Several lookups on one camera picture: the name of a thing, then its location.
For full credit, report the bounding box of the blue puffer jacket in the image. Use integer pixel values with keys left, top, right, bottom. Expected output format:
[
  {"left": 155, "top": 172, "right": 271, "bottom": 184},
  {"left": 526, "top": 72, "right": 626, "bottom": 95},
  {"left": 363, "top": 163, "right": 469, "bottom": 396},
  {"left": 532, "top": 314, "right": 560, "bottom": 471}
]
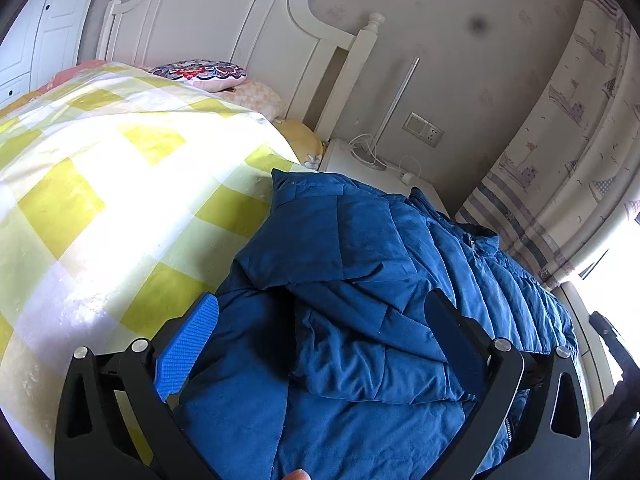
[{"left": 172, "top": 169, "right": 581, "bottom": 480}]

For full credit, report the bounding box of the white wooden headboard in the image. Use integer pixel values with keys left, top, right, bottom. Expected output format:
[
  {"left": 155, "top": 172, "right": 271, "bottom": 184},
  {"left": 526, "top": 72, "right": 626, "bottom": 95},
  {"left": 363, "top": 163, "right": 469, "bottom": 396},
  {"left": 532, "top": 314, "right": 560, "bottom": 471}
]
[{"left": 97, "top": 0, "right": 386, "bottom": 143}]

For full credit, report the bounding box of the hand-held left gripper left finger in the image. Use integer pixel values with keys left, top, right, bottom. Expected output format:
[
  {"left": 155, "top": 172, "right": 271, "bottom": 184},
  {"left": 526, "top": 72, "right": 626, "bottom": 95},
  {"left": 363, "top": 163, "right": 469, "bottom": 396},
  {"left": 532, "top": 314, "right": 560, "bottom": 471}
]
[{"left": 54, "top": 294, "right": 221, "bottom": 480}]

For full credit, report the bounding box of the red blue patterned pillow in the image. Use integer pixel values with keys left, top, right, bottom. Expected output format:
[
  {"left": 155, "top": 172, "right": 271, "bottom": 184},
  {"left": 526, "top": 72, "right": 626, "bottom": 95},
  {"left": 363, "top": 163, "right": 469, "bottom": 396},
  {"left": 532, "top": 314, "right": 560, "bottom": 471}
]
[{"left": 149, "top": 60, "right": 248, "bottom": 93}]

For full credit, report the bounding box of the slim metal lamp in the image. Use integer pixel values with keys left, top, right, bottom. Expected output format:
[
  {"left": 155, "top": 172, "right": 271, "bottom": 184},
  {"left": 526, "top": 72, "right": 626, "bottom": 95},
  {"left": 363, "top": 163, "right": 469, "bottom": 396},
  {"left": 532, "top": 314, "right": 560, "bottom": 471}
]
[{"left": 350, "top": 58, "right": 420, "bottom": 167}]

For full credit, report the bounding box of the yellow pillow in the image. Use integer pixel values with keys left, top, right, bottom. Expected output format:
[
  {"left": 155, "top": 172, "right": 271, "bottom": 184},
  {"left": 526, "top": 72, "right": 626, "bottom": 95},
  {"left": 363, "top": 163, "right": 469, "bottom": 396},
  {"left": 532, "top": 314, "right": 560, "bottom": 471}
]
[{"left": 274, "top": 119, "right": 326, "bottom": 168}]

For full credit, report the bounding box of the pink patterned pillow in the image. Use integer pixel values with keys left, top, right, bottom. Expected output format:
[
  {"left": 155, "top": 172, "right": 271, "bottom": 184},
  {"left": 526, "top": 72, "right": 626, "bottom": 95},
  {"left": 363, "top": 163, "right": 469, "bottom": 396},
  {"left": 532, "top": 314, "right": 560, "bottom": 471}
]
[{"left": 220, "top": 79, "right": 283, "bottom": 121}]

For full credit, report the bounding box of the pink bedsheet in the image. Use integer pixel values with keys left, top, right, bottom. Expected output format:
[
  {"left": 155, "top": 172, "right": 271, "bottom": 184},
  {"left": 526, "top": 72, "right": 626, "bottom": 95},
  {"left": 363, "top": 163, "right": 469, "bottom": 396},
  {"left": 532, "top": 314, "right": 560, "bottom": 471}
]
[{"left": 37, "top": 59, "right": 108, "bottom": 92}]

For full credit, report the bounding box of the white nightstand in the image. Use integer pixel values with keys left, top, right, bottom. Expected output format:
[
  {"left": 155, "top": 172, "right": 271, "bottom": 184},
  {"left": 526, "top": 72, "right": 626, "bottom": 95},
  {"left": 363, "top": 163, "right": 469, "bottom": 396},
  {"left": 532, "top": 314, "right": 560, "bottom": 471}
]
[{"left": 320, "top": 139, "right": 453, "bottom": 218}]

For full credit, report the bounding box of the wall socket panel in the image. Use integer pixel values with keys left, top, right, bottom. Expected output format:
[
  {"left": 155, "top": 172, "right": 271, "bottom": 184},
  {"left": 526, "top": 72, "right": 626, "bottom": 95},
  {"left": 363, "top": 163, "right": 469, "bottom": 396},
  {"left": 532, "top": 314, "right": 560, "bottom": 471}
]
[{"left": 404, "top": 111, "right": 445, "bottom": 148}]

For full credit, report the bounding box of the white wardrobe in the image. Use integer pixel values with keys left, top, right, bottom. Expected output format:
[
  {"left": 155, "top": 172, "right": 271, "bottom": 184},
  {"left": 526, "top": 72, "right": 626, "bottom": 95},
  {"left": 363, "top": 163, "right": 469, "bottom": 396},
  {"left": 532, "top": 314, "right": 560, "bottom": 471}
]
[{"left": 0, "top": 0, "right": 108, "bottom": 111}]

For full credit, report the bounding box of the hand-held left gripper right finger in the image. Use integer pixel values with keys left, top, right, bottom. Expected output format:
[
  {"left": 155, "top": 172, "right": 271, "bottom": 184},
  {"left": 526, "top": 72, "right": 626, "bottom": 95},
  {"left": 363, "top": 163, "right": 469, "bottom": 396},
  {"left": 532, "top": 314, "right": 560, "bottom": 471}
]
[{"left": 425, "top": 287, "right": 593, "bottom": 480}]

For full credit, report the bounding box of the dark framed window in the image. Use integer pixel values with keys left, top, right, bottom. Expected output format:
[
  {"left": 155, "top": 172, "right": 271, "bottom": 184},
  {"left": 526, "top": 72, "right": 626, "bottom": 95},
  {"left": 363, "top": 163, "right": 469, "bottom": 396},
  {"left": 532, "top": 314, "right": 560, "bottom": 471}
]
[{"left": 555, "top": 230, "right": 640, "bottom": 411}]

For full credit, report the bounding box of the white cable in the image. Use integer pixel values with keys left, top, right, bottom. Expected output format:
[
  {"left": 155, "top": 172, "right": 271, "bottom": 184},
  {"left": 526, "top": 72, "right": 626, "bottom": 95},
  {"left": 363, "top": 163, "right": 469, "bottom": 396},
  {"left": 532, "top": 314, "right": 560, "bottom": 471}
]
[{"left": 347, "top": 132, "right": 422, "bottom": 182}]

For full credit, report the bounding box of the yellow checkered blanket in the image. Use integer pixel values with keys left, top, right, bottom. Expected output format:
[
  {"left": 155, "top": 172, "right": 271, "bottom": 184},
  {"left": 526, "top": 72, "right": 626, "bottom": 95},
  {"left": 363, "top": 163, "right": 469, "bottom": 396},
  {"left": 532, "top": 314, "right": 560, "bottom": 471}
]
[{"left": 0, "top": 62, "right": 321, "bottom": 466}]

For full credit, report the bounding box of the boat print curtain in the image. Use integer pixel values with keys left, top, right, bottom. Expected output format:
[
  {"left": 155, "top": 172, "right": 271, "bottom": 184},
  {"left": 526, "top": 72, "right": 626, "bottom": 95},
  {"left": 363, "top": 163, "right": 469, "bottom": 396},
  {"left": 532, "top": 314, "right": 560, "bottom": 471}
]
[{"left": 455, "top": 0, "right": 640, "bottom": 291}]

